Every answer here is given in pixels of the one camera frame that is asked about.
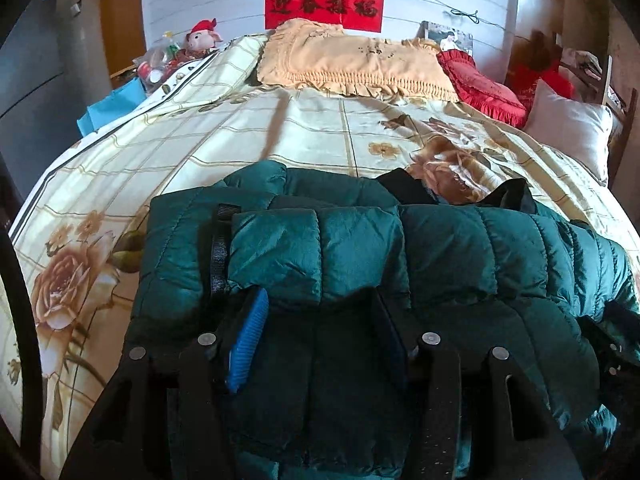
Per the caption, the red ruffled pillow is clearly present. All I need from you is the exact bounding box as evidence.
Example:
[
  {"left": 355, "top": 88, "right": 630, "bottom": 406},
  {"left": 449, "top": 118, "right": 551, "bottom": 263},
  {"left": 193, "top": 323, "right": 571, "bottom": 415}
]
[{"left": 437, "top": 50, "right": 530, "bottom": 128}]

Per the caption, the red garment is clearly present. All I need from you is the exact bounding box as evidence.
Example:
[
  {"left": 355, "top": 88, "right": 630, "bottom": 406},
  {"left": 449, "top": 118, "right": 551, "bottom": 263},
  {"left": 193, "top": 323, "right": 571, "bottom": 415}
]
[{"left": 505, "top": 30, "right": 576, "bottom": 106}]

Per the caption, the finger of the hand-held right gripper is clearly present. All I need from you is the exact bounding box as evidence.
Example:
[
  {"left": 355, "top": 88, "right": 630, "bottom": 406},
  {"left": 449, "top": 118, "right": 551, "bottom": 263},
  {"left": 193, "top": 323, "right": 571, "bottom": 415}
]
[{"left": 575, "top": 305, "right": 640, "bottom": 411}]

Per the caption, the beige fringed pillow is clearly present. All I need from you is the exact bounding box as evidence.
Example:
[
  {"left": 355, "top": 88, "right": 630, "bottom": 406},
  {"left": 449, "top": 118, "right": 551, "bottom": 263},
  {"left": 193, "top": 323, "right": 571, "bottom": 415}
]
[{"left": 256, "top": 18, "right": 461, "bottom": 103}]

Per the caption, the blue paper bag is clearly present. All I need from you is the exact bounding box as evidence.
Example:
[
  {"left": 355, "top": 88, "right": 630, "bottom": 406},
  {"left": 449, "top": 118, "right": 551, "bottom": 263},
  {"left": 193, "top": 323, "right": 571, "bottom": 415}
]
[{"left": 77, "top": 77, "right": 147, "bottom": 136}]

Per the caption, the white pillow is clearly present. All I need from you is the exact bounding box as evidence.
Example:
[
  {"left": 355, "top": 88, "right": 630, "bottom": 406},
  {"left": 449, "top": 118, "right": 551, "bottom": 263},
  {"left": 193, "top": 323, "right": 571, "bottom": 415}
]
[{"left": 522, "top": 79, "right": 615, "bottom": 186}]

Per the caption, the dark green puffer jacket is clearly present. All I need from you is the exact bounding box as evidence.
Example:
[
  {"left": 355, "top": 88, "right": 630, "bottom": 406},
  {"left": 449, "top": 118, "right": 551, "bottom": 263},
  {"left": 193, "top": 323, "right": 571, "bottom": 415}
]
[{"left": 122, "top": 160, "right": 640, "bottom": 480}]

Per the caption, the cream floral checked bed sheet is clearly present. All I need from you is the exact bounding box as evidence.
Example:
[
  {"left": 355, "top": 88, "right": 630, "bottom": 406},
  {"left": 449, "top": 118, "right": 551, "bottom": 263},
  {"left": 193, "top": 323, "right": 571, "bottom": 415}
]
[{"left": 0, "top": 35, "right": 640, "bottom": 480}]

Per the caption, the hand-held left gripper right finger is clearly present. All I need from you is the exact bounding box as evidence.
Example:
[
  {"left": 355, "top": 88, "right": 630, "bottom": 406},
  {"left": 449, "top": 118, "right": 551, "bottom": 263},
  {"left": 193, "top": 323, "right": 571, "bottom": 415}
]
[{"left": 372, "top": 292, "right": 586, "bottom": 480}]

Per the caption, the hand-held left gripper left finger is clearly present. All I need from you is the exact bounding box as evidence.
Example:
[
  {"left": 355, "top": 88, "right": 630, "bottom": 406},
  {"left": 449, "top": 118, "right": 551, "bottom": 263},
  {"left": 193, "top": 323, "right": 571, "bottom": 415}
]
[{"left": 60, "top": 287, "right": 271, "bottom": 480}]

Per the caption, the photo frame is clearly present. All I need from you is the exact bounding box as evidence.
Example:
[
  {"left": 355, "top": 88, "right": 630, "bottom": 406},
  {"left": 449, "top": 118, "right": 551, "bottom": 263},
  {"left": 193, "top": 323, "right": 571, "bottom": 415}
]
[{"left": 422, "top": 20, "right": 473, "bottom": 53}]

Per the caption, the wooden chair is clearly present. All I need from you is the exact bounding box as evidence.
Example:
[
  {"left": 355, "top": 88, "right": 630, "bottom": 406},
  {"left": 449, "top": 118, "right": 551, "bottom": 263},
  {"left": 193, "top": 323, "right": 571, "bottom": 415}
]
[{"left": 560, "top": 47, "right": 632, "bottom": 176}]

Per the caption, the wooden door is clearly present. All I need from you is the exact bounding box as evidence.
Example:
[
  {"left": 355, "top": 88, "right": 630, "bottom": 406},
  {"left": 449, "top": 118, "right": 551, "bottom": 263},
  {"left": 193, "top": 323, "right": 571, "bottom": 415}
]
[{"left": 99, "top": 0, "right": 148, "bottom": 77}]

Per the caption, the pig plush toy red hat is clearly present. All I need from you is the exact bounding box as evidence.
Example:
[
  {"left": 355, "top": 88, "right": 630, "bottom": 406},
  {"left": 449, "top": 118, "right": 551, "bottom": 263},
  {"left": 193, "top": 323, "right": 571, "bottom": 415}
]
[{"left": 184, "top": 18, "right": 223, "bottom": 53}]

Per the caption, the grey refrigerator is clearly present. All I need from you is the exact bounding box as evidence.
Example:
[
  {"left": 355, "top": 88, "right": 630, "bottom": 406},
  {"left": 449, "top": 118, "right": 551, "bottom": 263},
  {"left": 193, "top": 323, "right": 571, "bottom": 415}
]
[{"left": 0, "top": 0, "right": 116, "bottom": 181}]

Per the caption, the clear plastic bag of goods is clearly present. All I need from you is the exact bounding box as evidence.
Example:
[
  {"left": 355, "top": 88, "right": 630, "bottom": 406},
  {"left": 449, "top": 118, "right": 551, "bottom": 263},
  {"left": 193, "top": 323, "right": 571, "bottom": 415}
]
[{"left": 135, "top": 32, "right": 188, "bottom": 83}]

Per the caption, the red wall banner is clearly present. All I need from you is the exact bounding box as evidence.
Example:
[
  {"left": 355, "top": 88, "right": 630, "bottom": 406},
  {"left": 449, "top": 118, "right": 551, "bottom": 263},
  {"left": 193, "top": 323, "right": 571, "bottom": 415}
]
[{"left": 264, "top": 0, "right": 386, "bottom": 31}]

